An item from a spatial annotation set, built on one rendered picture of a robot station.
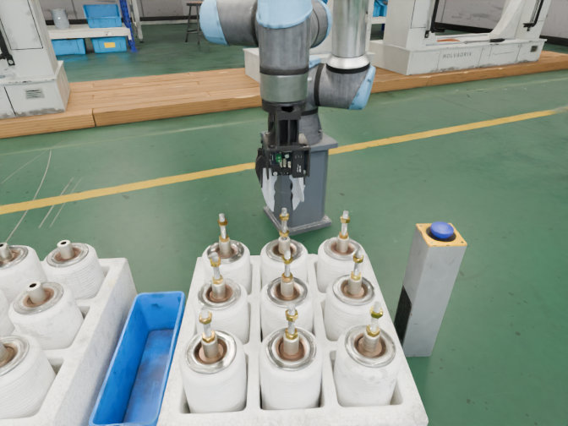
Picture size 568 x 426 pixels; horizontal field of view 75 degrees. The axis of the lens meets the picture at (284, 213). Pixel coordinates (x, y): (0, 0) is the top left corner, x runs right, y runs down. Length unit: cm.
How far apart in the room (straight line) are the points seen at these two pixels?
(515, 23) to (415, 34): 119
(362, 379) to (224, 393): 20
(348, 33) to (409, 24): 224
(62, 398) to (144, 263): 56
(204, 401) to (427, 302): 46
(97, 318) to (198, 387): 29
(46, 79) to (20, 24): 27
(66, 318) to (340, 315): 47
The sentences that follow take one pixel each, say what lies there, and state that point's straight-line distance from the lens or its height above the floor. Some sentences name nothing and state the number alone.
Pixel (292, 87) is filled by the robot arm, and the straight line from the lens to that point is 57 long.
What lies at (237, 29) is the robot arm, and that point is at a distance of 69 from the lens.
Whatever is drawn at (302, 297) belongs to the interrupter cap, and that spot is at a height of 25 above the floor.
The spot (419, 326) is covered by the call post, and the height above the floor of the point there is 10.
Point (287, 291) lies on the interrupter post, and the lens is 65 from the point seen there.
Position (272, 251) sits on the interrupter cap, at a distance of 75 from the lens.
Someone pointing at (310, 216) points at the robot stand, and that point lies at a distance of 123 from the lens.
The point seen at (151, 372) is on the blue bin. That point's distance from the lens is 91.
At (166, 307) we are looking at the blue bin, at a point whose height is 8.
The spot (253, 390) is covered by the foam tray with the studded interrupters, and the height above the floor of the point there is 18.
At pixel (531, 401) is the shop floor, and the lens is 97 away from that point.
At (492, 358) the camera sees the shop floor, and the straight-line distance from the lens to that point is 100.
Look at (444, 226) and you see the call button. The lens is 74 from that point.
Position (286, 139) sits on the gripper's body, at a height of 50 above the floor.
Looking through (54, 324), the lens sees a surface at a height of 22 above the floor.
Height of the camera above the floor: 71
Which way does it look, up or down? 32 degrees down
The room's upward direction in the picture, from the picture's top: straight up
